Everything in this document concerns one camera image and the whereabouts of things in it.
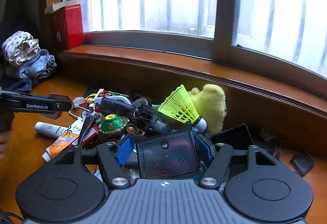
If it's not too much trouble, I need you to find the person left hand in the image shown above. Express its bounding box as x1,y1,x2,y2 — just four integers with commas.
0,131,11,160

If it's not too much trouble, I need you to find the black open box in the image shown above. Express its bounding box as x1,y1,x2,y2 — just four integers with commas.
210,124,253,150

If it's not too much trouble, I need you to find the white cosmetic tube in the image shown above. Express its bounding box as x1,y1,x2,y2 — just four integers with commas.
34,122,67,139

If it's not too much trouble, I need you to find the small black lid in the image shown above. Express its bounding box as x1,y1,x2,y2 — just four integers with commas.
290,152,314,177

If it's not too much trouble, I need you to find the left red cardboard box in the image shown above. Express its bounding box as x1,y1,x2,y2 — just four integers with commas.
44,0,84,51

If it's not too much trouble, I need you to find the green spinning top toy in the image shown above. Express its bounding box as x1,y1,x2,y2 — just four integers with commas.
99,114,129,135

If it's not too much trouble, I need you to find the small yellow plush toy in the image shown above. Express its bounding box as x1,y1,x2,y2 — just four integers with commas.
187,84,227,133

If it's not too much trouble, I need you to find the dark smoked plastic case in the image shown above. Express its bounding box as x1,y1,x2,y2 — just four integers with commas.
41,94,73,120

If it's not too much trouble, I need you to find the orange toothpaste tube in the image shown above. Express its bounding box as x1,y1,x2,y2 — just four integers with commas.
42,119,83,162

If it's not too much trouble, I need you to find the pile of clothes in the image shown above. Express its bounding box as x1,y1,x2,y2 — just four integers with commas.
1,31,57,93

